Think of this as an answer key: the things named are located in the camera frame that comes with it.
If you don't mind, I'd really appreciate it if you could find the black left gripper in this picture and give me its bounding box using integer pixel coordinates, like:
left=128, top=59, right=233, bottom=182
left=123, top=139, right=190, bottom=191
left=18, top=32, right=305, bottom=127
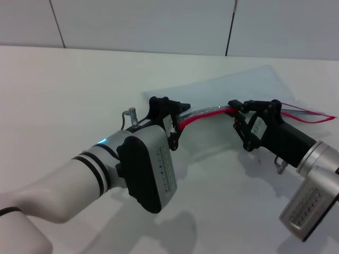
left=126, top=96, right=191, bottom=152

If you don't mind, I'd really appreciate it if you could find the grey wrist cable plug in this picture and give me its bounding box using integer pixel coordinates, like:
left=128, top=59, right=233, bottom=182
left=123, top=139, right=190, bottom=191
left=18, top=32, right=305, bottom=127
left=273, top=156, right=290, bottom=175
left=121, top=107, right=140, bottom=131

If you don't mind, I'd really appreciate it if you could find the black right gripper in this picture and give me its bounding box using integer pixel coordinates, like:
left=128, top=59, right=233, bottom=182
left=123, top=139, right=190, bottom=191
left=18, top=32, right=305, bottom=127
left=228, top=99, right=317, bottom=168

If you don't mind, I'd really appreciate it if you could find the grey left wrist cable plug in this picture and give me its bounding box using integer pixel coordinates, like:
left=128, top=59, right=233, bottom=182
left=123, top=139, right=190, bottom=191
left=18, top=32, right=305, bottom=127
left=121, top=107, right=140, bottom=131

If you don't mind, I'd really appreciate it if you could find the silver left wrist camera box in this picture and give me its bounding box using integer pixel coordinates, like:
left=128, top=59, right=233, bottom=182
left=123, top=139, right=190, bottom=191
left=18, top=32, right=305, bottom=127
left=116, top=124, right=178, bottom=214

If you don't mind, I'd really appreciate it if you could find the grey right wrist cable plug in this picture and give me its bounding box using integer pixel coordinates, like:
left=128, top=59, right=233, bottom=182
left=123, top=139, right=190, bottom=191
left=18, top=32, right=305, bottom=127
left=273, top=156, right=290, bottom=175

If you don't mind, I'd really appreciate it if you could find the clear red-edged document bag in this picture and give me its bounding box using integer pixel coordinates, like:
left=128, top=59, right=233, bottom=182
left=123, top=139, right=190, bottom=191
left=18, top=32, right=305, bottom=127
left=142, top=64, right=337, bottom=132

